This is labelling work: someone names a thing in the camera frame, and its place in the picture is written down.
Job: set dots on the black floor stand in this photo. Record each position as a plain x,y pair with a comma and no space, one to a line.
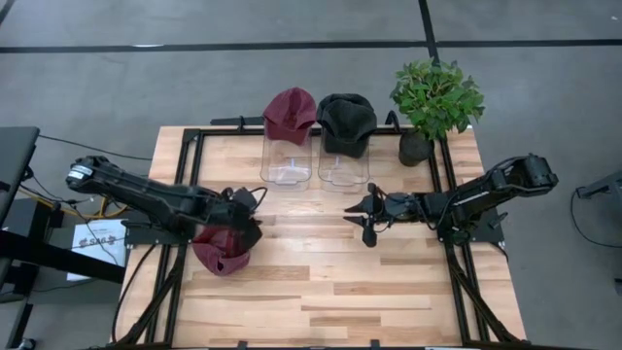
605,189

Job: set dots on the black support beam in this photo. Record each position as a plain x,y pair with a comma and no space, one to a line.
58,260

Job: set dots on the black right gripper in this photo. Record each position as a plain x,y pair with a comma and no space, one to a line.
398,206

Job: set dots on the potted green leafy tree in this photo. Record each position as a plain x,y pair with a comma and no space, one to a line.
437,97

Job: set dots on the maroon baseball cap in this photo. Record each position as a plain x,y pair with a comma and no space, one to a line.
221,257
289,114

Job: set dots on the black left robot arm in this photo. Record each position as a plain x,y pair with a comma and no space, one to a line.
146,194

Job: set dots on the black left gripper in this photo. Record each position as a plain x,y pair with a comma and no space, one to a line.
238,211

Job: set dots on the clear plastic bin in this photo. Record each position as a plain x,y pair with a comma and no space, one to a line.
286,165
342,172

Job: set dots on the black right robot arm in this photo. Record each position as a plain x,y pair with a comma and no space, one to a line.
486,194

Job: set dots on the black aluminium table frame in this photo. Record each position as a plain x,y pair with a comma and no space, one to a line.
457,291

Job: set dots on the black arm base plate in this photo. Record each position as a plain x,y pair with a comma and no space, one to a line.
141,238
481,228

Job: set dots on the white printed paper sheet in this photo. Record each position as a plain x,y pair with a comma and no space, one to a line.
97,243

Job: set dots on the dark side table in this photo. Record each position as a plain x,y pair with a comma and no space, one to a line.
14,160

